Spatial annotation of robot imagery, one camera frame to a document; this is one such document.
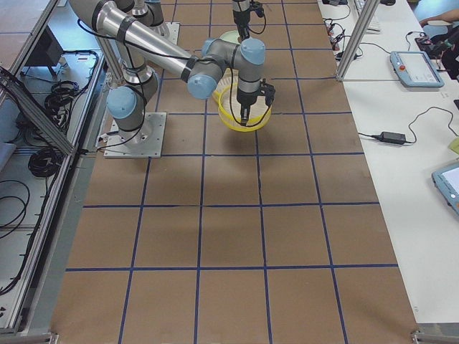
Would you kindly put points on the white keyboard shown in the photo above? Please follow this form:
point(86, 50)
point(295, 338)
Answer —
point(365, 10)

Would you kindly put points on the aluminium frame post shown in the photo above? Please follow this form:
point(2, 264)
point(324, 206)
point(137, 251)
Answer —
point(350, 51)

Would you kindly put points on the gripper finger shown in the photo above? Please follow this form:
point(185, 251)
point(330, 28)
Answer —
point(244, 115)
point(244, 32)

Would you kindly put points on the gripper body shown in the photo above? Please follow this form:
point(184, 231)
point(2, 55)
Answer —
point(246, 98)
point(240, 17)

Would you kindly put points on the green plate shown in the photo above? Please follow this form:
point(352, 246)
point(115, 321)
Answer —
point(231, 36)

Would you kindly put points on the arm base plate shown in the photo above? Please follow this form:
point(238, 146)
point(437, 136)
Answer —
point(169, 31)
point(148, 142)

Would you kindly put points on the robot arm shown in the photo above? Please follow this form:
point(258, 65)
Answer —
point(132, 25)
point(152, 16)

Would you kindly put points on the black power adapter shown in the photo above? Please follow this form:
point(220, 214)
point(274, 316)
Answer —
point(390, 137)

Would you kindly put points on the blue teach pendant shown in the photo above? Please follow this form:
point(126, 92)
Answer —
point(446, 182)
point(414, 69)

